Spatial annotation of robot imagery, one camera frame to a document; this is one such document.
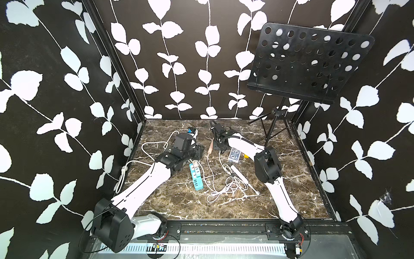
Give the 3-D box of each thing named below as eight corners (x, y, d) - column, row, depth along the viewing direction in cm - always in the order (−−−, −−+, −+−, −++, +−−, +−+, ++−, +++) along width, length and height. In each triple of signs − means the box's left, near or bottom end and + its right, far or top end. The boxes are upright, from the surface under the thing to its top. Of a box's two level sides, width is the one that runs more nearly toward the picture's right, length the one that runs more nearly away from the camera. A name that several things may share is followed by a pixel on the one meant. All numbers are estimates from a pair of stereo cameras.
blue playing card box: (227, 160, 101) (227, 159, 100) (231, 149, 107) (231, 147, 105) (237, 163, 100) (238, 162, 98) (241, 152, 105) (241, 150, 104)
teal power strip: (194, 191, 88) (193, 186, 82) (190, 169, 97) (188, 163, 91) (203, 188, 89) (203, 183, 83) (198, 167, 98) (197, 161, 92)
